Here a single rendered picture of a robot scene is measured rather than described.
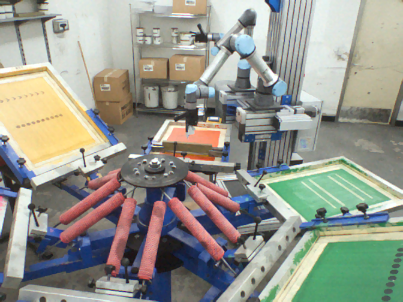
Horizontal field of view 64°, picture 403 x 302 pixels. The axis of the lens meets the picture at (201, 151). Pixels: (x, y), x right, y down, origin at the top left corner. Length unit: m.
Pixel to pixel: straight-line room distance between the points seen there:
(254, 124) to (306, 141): 0.64
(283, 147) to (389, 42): 3.67
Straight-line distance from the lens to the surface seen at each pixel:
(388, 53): 6.30
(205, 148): 2.28
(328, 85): 6.08
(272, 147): 2.93
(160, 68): 5.58
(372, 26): 6.14
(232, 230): 1.39
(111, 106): 5.53
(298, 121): 2.55
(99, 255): 1.62
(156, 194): 1.47
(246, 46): 2.17
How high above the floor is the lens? 2.01
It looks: 26 degrees down
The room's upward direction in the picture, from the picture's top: 2 degrees clockwise
